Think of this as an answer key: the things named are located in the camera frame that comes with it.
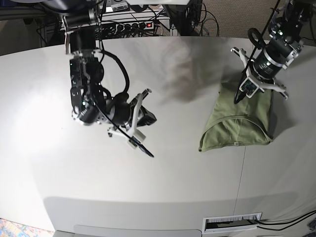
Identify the green T-shirt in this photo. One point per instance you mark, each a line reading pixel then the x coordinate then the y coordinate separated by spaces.
pixel 243 124

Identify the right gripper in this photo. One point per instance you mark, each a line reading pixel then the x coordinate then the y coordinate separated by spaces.
pixel 130 115

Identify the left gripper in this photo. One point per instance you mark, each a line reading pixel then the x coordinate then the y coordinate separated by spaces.
pixel 263 69

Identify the black power strip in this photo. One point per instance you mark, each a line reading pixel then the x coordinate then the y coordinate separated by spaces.
pixel 115 27

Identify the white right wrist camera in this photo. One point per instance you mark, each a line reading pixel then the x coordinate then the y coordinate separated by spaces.
pixel 135 139

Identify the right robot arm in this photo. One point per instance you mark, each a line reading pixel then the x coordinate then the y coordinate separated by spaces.
pixel 91 102

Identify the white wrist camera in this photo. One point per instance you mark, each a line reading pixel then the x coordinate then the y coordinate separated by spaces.
pixel 135 139
pixel 248 87

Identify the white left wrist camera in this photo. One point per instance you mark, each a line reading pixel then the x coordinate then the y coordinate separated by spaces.
pixel 248 87

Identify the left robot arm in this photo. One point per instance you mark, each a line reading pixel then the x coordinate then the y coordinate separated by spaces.
pixel 284 27

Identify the table cable grommet slot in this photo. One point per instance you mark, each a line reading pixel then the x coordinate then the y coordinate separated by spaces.
pixel 228 224

